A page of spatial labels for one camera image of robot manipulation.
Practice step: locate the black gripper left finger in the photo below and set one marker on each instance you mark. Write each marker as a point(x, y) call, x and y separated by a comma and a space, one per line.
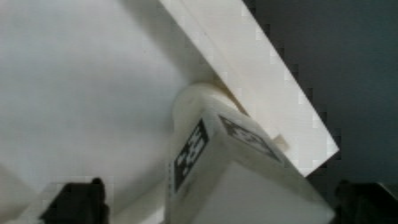
point(79, 206)

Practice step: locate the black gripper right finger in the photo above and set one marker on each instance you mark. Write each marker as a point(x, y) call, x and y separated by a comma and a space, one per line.
point(367, 203)

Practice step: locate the white leg with tag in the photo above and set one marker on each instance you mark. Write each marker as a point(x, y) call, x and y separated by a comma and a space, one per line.
point(233, 182)

